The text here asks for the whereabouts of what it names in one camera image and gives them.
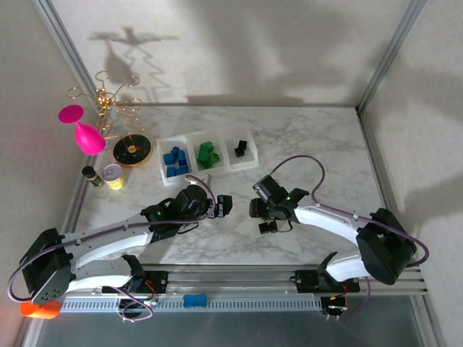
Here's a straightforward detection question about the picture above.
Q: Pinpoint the white three-compartment container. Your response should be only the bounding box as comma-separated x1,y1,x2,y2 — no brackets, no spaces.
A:
156,126,260,187

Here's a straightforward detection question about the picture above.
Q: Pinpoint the yellow can silver lid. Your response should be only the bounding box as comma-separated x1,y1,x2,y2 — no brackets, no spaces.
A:
101,163,128,191

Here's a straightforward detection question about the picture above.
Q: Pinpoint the blue bone-shaped toy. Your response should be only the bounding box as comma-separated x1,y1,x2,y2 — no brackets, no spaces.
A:
182,294,208,309

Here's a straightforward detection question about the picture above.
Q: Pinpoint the black-lid spice jar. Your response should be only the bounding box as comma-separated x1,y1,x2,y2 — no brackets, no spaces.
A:
81,165,105,188

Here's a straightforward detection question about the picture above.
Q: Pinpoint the small black electronics box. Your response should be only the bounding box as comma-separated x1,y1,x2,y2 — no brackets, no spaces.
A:
117,298,160,315
321,294,350,321

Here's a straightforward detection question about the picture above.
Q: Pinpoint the pink plastic goblet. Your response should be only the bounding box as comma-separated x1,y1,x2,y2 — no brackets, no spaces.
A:
58,103,106,156

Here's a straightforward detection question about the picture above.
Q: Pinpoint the grey metal panel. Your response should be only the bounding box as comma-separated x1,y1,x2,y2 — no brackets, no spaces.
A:
34,310,426,347

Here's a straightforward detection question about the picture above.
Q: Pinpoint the orange plastic cylinder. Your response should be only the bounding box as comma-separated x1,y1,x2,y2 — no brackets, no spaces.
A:
20,301,61,320

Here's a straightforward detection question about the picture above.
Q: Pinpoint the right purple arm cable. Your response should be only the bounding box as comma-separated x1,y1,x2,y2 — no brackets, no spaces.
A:
269,154,431,321

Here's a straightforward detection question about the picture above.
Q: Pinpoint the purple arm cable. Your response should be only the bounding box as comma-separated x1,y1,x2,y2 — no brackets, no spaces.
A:
269,154,431,321
6,174,220,323

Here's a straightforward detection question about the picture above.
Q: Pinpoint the aluminium mounting rail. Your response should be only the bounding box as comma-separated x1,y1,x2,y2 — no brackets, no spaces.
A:
61,265,428,298

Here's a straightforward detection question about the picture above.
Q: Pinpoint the gold wire glass rack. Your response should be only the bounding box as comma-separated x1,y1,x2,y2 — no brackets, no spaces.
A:
66,70,153,169

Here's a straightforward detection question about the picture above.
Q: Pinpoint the grey slotted cable duct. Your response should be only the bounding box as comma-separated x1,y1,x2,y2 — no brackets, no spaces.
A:
59,296,323,312

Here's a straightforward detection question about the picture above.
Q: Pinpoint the aluminium table side rail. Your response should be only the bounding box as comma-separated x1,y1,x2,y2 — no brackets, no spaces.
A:
356,107,430,290
57,104,101,270

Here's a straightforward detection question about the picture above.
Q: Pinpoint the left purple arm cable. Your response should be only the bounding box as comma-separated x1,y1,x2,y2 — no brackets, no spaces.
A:
6,174,220,323

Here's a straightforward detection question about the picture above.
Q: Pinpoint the aluminium upright frame post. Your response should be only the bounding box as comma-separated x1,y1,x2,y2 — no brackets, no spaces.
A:
356,0,428,113
31,0,99,109

